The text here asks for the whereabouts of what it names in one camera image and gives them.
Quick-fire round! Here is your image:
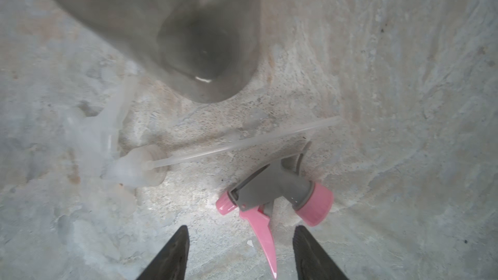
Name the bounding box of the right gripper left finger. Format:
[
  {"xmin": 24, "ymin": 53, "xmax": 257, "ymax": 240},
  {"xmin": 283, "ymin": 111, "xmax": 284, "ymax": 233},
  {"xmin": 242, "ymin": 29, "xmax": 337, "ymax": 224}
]
[{"xmin": 136, "ymin": 225, "xmax": 190, "ymax": 280}]

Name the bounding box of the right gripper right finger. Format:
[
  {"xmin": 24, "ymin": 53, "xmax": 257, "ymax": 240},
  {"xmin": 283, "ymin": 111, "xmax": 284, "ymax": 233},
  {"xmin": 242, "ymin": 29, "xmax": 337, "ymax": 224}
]
[{"xmin": 293, "ymin": 225, "xmax": 349, "ymax": 280}]

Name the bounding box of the clear spray nozzle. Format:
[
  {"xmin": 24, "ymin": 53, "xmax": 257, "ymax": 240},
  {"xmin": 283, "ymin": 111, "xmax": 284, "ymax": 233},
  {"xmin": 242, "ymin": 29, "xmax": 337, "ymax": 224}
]
[{"xmin": 61, "ymin": 73, "xmax": 343, "ymax": 189}]

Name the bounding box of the pink grey spray nozzle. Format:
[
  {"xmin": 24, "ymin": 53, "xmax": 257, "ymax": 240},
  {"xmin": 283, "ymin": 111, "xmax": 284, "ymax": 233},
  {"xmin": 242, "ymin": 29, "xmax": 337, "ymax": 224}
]
[{"xmin": 216, "ymin": 142, "xmax": 334, "ymax": 279}]

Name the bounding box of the dark grey bottle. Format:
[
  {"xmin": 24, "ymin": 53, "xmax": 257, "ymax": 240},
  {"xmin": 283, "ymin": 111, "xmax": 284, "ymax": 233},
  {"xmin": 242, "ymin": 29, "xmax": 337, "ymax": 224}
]
[{"xmin": 55, "ymin": 0, "xmax": 261, "ymax": 104}]

